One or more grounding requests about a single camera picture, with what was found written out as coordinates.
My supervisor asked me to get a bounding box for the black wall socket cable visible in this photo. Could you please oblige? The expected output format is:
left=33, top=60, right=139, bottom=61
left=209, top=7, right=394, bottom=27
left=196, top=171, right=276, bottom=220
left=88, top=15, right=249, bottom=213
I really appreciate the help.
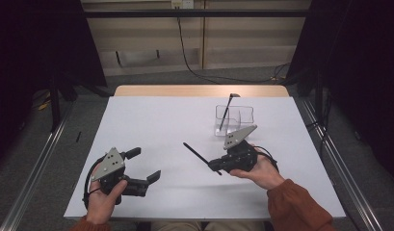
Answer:
left=176, top=15, right=292, bottom=85

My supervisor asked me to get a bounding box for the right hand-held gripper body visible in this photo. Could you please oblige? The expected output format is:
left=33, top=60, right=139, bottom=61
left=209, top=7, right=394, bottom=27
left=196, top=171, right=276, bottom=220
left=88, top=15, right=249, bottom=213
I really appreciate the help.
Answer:
left=223, top=124, right=259, bottom=173

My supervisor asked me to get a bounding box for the black brush with dark bristles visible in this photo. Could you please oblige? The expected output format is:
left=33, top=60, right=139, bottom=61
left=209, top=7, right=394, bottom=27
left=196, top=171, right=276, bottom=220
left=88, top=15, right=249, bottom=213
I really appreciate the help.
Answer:
left=218, top=93, right=235, bottom=132

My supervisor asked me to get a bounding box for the wooden table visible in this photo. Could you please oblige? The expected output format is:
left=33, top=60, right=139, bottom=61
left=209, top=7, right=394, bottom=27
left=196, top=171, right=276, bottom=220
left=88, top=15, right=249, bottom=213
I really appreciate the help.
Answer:
left=113, top=84, right=290, bottom=98

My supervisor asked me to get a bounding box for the person's right hand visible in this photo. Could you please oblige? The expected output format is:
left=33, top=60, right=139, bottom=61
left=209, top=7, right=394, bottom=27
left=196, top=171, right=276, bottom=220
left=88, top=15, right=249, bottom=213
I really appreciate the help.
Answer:
left=228, top=148, right=286, bottom=191

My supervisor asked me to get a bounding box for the black curtain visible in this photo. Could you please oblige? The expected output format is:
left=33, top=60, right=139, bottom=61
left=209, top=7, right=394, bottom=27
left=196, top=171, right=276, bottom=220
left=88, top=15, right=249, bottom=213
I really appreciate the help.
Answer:
left=285, top=0, right=394, bottom=184
left=0, top=0, right=108, bottom=167

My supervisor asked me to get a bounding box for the clear acrylic organizer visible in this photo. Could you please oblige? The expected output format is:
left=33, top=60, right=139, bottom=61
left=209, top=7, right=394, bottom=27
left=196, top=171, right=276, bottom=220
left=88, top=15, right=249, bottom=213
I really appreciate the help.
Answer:
left=214, top=104, right=255, bottom=138

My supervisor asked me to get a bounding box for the black brush with pale bristles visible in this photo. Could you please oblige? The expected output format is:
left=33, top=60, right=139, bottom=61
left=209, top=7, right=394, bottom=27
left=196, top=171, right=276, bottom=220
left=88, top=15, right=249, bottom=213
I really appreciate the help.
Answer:
left=182, top=141, right=223, bottom=176

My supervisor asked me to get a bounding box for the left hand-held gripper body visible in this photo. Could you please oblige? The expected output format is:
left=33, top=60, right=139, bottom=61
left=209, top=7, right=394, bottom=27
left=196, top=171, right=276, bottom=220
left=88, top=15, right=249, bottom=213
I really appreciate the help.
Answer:
left=91, top=146, right=148, bottom=205

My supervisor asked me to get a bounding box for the yellow floor cable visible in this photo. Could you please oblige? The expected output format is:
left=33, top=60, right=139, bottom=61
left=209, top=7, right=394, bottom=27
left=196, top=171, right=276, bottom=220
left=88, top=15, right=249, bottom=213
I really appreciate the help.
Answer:
left=37, top=92, right=53, bottom=112

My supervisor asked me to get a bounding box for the white table sheet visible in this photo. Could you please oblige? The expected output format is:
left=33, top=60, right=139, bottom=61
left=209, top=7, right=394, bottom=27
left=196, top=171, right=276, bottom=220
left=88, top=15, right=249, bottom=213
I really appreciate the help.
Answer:
left=63, top=95, right=347, bottom=221

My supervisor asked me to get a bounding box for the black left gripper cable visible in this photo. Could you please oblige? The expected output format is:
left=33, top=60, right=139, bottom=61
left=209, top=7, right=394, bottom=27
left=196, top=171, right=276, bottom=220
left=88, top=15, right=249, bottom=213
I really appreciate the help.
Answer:
left=82, top=155, right=107, bottom=210

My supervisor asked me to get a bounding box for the white wall socket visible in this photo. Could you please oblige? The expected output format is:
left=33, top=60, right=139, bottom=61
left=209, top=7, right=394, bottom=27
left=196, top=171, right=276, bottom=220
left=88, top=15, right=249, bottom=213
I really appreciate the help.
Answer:
left=171, top=0, right=195, bottom=10

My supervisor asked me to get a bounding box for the black horizontal bar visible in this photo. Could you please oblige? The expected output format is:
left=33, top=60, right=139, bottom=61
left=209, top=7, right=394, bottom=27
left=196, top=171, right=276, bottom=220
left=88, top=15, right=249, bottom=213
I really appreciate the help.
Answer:
left=83, top=9, right=311, bottom=18

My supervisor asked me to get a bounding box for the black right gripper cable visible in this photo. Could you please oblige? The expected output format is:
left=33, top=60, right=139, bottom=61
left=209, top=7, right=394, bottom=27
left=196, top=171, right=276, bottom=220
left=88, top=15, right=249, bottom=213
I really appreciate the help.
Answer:
left=253, top=145, right=279, bottom=171

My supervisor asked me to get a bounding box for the person's left hand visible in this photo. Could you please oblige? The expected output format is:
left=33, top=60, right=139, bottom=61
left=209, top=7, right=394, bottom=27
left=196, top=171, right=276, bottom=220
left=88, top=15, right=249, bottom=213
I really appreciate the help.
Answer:
left=86, top=172, right=129, bottom=225

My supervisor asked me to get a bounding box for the black metal stand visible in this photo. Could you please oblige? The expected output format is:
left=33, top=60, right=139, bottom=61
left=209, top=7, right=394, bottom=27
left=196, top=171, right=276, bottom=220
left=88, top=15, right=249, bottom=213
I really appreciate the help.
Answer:
left=49, top=73, right=63, bottom=133

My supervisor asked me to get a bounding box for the aluminium floor rail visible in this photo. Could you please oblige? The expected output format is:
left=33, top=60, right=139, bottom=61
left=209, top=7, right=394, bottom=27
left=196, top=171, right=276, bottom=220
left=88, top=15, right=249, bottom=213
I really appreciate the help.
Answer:
left=300, top=97, right=383, bottom=231
left=0, top=105, right=73, bottom=231

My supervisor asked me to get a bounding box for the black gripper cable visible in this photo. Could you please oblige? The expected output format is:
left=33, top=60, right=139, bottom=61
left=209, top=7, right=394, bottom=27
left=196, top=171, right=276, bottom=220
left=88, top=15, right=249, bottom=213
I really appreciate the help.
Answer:
left=253, top=145, right=279, bottom=171
left=82, top=155, right=107, bottom=210

